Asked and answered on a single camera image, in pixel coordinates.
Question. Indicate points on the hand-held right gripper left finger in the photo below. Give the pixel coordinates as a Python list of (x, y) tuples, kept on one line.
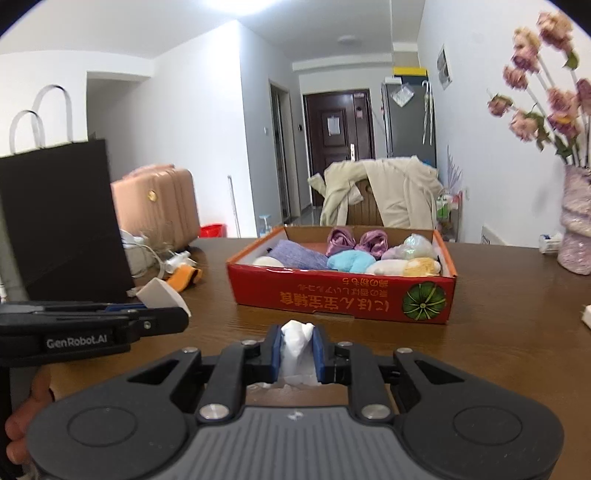
[(275, 350)]

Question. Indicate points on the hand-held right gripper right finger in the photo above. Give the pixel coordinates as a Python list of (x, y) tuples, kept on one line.
[(318, 355)]

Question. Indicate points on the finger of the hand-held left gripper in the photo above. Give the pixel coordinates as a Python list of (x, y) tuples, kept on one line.
[(124, 307), (159, 323)]

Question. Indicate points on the white tissue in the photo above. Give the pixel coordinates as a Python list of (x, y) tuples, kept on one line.
[(295, 346)]

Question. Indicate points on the white wedge sponge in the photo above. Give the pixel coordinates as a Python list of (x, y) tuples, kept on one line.
[(161, 293)]

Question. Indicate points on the red cardboard box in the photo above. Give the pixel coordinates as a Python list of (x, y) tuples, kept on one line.
[(323, 295)]

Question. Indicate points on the white round sponge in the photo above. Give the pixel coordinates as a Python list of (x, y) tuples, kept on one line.
[(268, 261)]

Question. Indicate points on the purple knit cloth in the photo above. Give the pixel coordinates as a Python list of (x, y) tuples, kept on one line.
[(295, 256)]

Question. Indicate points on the purple satin bow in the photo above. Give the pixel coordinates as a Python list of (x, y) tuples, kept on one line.
[(339, 240)]

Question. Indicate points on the yellow white plush toy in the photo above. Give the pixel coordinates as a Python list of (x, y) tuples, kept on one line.
[(425, 266)]

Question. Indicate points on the clear plastic item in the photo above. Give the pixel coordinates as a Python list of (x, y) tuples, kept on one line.
[(418, 247)]

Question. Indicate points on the person's left hand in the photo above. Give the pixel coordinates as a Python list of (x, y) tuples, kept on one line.
[(32, 406)]

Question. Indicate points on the white adapter block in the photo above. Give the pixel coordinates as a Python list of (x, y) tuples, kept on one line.
[(138, 258)]

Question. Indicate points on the red bucket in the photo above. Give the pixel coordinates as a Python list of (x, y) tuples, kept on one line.
[(212, 230)]

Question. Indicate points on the pink suitcase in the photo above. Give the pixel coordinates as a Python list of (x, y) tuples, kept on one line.
[(157, 203)]

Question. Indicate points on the black paper bag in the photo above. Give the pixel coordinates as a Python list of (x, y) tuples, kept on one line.
[(60, 217)]

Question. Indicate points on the small blue stool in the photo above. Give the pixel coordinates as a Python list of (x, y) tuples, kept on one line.
[(265, 226)]

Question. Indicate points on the mop pole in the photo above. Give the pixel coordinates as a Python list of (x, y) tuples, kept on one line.
[(232, 203)]

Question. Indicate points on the wooden chair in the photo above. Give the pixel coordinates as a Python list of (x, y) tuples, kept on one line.
[(362, 207)]

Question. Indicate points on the beige jacket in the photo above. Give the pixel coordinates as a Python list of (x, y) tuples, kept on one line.
[(392, 189)]

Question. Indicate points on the colourful plastic bag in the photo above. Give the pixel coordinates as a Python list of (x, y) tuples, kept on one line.
[(445, 207)]

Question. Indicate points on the dark brown door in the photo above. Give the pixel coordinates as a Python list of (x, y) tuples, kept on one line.
[(323, 147)]

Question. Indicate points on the paper sheet on door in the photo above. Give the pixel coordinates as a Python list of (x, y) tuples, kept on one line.
[(334, 125)]

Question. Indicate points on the grey fridge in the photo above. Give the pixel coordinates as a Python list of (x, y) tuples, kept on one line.
[(401, 129)]

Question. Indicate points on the white umbrella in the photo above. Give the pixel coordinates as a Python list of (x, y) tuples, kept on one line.
[(427, 115)]

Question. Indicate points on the pink speckled vase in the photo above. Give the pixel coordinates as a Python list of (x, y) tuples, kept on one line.
[(577, 221)]

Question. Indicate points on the yellow box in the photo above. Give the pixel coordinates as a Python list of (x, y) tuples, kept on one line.
[(411, 70)]

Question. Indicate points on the dried pink rose bouquet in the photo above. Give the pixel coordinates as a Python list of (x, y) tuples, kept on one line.
[(524, 124)]

